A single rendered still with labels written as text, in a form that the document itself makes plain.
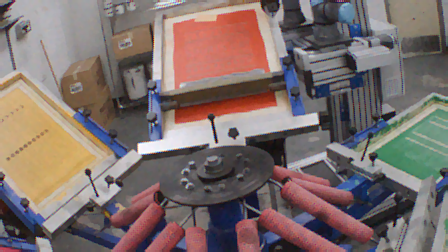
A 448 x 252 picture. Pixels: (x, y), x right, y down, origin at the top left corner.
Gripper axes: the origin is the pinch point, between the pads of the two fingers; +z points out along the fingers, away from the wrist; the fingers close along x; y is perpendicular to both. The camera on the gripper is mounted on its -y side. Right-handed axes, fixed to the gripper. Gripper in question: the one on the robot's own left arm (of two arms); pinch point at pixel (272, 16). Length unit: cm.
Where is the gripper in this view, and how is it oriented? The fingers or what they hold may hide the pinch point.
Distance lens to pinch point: 224.8
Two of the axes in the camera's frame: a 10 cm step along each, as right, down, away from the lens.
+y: -1.0, -8.2, 5.7
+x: -9.8, 1.7, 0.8
